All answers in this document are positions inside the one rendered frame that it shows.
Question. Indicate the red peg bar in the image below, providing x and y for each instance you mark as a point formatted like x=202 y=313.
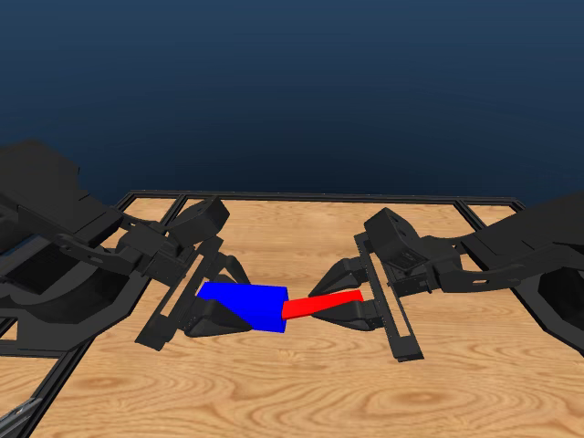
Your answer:
x=319 y=305

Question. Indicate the blue hollow socket block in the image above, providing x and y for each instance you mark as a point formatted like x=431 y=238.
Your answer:
x=255 y=305

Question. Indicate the black table frame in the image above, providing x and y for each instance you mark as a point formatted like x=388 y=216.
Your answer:
x=319 y=197

